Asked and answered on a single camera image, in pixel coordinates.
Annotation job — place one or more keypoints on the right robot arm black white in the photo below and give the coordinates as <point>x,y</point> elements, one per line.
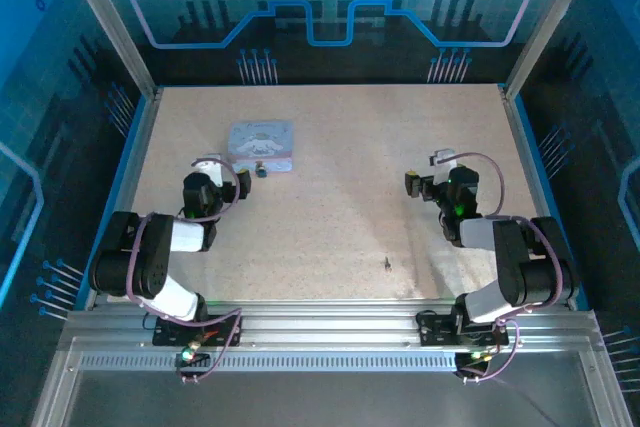
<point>476,234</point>

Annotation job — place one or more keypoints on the connector with green light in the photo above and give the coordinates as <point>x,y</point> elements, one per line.
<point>190,354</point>
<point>475,358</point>

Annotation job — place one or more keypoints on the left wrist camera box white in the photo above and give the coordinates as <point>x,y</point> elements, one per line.
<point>215,169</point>

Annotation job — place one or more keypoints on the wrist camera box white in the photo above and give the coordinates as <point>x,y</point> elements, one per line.
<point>215,169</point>
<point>442,164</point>

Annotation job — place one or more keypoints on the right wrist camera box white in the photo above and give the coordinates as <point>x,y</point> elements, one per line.
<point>442,164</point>

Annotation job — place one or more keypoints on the aluminium side rail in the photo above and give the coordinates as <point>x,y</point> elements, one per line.
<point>134,167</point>
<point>525,167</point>

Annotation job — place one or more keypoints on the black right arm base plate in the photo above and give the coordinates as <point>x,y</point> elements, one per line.
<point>435,329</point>

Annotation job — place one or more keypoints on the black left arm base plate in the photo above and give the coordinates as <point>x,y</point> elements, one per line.
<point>165,334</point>

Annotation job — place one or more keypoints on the aluminium front rail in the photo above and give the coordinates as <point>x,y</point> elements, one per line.
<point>325,322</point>

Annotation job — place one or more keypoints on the aluminium frame post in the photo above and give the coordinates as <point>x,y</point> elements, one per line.
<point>110,22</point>
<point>545,22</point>

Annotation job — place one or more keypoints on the grey lower frame panel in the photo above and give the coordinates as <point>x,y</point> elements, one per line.
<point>325,397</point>

